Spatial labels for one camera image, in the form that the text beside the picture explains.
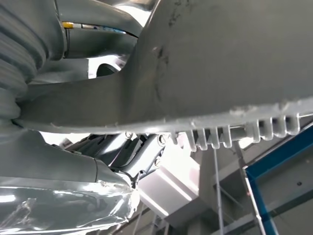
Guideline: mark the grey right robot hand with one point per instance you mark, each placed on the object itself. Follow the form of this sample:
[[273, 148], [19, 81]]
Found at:
[[48, 168]]

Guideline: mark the blue metal shelf rack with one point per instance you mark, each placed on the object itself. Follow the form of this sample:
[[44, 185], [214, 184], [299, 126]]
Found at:
[[281, 155]]

